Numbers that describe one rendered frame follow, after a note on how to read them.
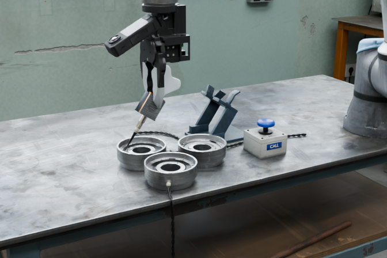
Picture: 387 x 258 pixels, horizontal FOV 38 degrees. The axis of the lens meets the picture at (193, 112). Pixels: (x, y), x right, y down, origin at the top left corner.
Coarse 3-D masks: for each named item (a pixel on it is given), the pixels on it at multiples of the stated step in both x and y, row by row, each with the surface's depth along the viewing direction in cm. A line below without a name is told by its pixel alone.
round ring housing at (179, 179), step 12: (156, 156) 113; (168, 156) 114; (180, 156) 114; (192, 156) 112; (144, 168) 109; (156, 168) 109; (168, 168) 112; (180, 168) 109; (192, 168) 107; (156, 180) 106; (168, 180) 105; (180, 180) 105; (192, 180) 109
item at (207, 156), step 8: (184, 136) 123; (192, 136) 124; (200, 136) 124; (208, 136) 124; (216, 136) 123; (184, 144) 122; (192, 144) 122; (200, 144) 122; (208, 144) 122; (224, 144) 121; (184, 152) 116; (192, 152) 115; (200, 152) 115; (208, 152) 115; (216, 152) 116; (224, 152) 118; (200, 160) 115; (208, 160) 115; (216, 160) 116
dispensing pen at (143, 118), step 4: (148, 92) 116; (144, 96) 116; (144, 100) 116; (140, 104) 116; (136, 108) 117; (140, 108) 116; (144, 116) 117; (140, 120) 117; (144, 120) 117; (136, 124) 117; (140, 124) 117; (136, 128) 117; (140, 128) 117; (136, 132) 117; (132, 136) 117; (128, 144) 117
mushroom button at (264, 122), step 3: (258, 120) 124; (261, 120) 123; (264, 120) 123; (267, 120) 123; (270, 120) 123; (273, 120) 124; (258, 123) 123; (261, 123) 122; (264, 123) 122; (267, 123) 122; (270, 123) 122; (273, 123) 122; (261, 126) 122; (264, 126) 122; (267, 126) 122; (270, 126) 122; (273, 126) 122; (264, 129) 124; (267, 129) 124
